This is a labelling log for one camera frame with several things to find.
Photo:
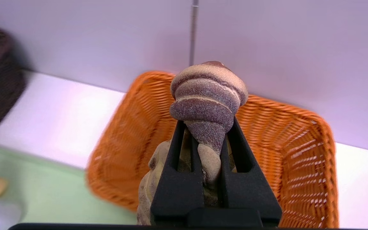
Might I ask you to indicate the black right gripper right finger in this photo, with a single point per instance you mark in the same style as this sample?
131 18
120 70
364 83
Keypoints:
248 188

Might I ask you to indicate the brown striped bread roll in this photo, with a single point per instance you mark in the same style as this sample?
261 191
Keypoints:
208 95

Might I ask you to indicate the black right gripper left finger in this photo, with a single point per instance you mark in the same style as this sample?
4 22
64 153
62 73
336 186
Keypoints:
177 185

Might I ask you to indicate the light green plastic tray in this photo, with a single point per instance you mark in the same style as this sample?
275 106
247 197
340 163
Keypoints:
59 191

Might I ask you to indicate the orange wicker basket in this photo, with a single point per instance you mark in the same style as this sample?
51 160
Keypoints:
299 153

